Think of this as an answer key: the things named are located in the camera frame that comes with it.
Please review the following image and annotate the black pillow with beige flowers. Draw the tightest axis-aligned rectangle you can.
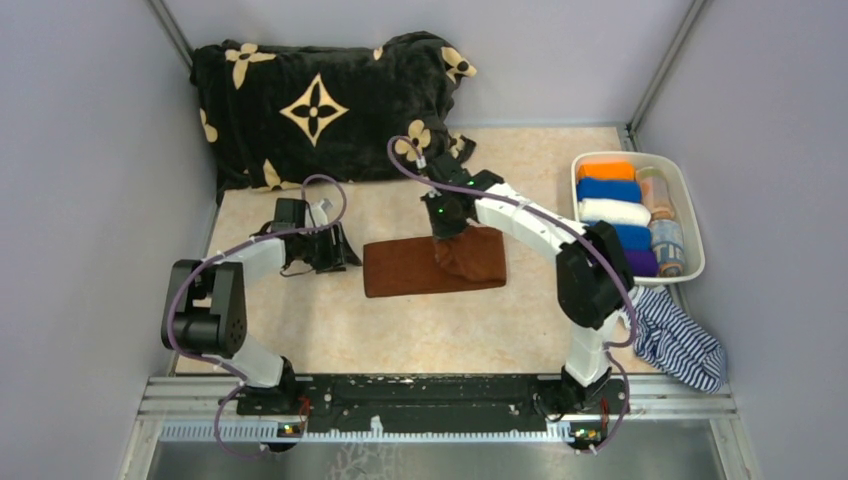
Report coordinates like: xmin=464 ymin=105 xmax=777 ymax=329
xmin=190 ymin=31 xmax=477 ymax=192

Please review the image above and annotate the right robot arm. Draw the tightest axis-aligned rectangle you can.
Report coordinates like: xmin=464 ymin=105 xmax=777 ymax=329
xmin=415 ymin=154 xmax=634 ymax=415

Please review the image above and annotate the blue rolled towel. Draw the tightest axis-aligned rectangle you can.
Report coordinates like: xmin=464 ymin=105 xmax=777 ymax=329
xmin=576 ymin=177 xmax=642 ymax=203
xmin=613 ymin=224 xmax=652 ymax=251

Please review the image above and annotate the purple cable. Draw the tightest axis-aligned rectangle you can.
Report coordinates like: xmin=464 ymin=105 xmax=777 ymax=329
xmin=162 ymin=174 xmax=348 ymax=460
xmin=386 ymin=135 xmax=641 ymax=456

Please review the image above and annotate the purple rolled towel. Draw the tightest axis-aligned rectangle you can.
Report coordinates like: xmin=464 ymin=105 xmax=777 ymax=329
xmin=624 ymin=250 xmax=660 ymax=278

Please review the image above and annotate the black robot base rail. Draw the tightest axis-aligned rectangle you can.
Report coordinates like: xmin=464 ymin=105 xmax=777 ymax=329
xmin=236 ymin=373 xmax=630 ymax=449

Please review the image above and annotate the blue rolled towel upper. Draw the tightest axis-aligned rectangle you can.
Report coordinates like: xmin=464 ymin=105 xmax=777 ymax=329
xmin=576 ymin=177 xmax=642 ymax=203

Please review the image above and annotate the orange polka dot towel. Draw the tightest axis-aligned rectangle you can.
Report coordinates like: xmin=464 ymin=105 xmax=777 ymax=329
xmin=635 ymin=167 xmax=676 ymax=220

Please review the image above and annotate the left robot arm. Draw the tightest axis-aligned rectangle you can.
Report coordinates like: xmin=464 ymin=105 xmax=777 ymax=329
xmin=160 ymin=198 xmax=362 ymax=415

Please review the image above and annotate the orange blue patterned towel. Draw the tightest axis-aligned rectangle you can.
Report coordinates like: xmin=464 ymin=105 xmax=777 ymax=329
xmin=649 ymin=219 xmax=686 ymax=277

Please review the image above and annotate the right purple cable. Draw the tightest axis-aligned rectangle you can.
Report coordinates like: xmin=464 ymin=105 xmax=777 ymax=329
xmin=386 ymin=135 xmax=641 ymax=456

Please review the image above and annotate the white plastic bin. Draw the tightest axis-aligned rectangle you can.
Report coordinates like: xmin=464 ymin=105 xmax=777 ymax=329
xmin=570 ymin=151 xmax=706 ymax=286

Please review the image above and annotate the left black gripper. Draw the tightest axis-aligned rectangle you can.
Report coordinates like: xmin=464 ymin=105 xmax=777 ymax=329
xmin=298 ymin=221 xmax=362 ymax=274

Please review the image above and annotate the blue white striped towel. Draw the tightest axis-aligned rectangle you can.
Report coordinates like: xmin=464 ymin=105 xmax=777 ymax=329
xmin=622 ymin=285 xmax=727 ymax=394

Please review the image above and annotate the white rolled towel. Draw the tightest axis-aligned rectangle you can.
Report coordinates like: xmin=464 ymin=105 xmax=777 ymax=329
xmin=577 ymin=198 xmax=652 ymax=227

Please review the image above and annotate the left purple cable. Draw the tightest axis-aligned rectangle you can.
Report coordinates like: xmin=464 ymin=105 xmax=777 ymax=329
xmin=162 ymin=174 xmax=348 ymax=460

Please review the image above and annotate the orange rolled towel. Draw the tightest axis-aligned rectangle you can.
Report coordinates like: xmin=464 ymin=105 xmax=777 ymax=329
xmin=576 ymin=162 xmax=635 ymax=182

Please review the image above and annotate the blue rolled towel lower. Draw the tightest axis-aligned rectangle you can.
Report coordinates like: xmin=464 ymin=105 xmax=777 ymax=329
xmin=613 ymin=224 xmax=652 ymax=251

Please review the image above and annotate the brown towel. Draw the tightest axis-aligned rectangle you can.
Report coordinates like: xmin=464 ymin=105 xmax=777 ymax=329
xmin=363 ymin=227 xmax=508 ymax=298

